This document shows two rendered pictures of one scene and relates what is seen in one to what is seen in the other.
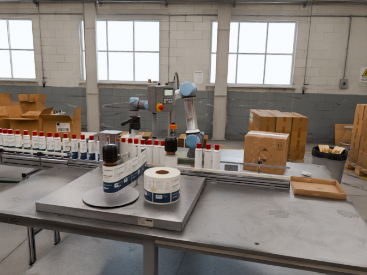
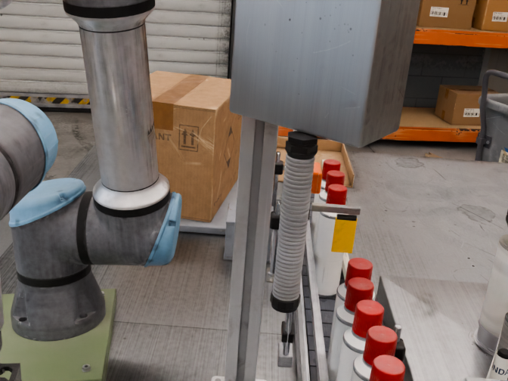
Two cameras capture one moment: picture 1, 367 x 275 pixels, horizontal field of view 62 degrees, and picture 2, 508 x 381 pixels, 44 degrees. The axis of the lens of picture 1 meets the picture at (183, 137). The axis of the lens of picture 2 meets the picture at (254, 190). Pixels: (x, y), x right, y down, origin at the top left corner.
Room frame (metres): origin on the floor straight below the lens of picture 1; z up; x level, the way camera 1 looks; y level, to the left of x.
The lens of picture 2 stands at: (2.46, 0.82, 1.48)
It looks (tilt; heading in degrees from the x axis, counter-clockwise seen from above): 23 degrees down; 257
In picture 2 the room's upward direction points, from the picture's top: 4 degrees clockwise
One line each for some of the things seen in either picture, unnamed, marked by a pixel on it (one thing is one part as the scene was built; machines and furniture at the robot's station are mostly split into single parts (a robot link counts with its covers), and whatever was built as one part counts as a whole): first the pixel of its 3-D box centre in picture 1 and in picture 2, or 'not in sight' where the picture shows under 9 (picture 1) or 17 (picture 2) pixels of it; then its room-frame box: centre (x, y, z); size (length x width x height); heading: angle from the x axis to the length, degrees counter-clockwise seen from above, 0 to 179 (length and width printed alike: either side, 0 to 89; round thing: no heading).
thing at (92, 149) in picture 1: (92, 148); not in sight; (2.28, 0.71, 0.98); 0.05 x 0.05 x 0.20
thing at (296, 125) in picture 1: (274, 136); not in sight; (5.74, -1.75, 0.45); 1.20 x 0.84 x 0.89; 177
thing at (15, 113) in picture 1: (31, 121); not in sight; (3.58, 1.82, 0.96); 0.53 x 0.45 x 0.37; 177
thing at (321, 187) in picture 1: (315, 186); (305, 159); (1.90, -0.88, 0.85); 0.30 x 0.26 x 0.04; 77
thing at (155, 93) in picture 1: (160, 99); (323, 35); (2.24, 0.17, 1.38); 0.17 x 0.10 x 0.19; 132
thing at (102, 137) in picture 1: (111, 149); not in sight; (2.14, 0.52, 1.01); 0.14 x 0.13 x 0.26; 77
